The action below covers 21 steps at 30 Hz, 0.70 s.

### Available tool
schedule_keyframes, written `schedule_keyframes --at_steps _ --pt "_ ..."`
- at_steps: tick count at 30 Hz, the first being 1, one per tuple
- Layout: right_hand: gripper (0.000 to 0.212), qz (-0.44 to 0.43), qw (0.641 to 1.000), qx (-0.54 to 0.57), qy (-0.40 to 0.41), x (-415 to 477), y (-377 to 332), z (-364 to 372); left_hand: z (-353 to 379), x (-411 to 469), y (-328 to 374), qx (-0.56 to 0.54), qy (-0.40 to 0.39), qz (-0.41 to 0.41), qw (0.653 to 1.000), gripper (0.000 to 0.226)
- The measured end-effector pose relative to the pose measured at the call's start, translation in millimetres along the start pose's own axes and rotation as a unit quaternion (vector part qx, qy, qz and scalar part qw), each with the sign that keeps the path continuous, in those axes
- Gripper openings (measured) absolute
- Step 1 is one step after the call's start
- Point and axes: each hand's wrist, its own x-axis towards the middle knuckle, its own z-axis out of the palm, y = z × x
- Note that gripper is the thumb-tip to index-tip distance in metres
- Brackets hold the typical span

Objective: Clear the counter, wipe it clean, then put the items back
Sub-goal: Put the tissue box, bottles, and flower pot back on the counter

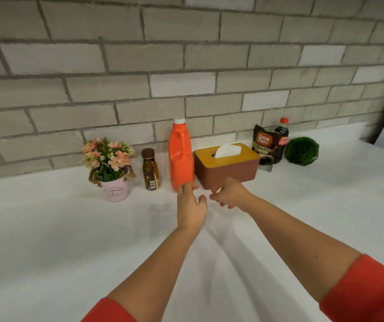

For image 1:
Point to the person's right hand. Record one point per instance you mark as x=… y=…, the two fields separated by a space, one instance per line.
x=232 y=194

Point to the person's left hand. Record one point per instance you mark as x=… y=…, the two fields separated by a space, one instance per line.
x=190 y=211

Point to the brown tissue box yellow lid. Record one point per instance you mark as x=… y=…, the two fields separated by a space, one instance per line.
x=232 y=171

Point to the large red plastic bottle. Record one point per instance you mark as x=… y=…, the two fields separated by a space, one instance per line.
x=180 y=157

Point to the brown spice jar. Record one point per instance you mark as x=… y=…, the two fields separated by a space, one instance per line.
x=150 y=171

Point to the dark and yellow snack packet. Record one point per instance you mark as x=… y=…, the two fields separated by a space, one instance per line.
x=265 y=144

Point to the cola bottle with red cap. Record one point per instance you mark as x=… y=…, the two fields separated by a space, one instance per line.
x=280 y=139

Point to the artificial flowers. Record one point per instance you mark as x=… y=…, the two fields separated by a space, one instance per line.
x=106 y=160

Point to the person's left forearm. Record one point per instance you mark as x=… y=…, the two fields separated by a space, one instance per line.
x=148 y=278

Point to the person's right forearm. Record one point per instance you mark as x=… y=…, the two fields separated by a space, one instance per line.
x=299 y=244

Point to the white countertop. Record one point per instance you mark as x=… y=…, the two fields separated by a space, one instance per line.
x=61 y=238

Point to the red sleeve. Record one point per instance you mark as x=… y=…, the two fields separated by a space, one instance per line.
x=106 y=311
x=366 y=291

